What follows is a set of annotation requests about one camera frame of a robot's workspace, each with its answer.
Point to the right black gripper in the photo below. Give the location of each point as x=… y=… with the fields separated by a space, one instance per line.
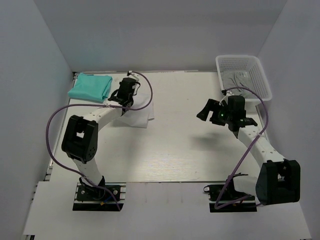
x=212 y=105

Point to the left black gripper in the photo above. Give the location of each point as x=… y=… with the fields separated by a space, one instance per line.
x=118 y=89

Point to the white t shirt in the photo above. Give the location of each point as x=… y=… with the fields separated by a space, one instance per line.
x=140 y=118

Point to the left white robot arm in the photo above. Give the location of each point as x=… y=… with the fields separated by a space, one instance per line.
x=80 y=141

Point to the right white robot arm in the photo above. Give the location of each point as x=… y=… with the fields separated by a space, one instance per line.
x=279 y=179

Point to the folded teal t shirt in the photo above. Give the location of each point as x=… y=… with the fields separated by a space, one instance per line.
x=90 y=87

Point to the grey t shirt in basket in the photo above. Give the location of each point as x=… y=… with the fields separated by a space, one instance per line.
x=232 y=79

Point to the white plastic basket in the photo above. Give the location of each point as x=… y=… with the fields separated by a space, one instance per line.
x=252 y=66

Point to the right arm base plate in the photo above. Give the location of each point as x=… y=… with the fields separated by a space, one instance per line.
x=244 y=206

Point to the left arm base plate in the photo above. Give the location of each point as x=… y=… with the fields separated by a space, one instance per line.
x=86 y=200

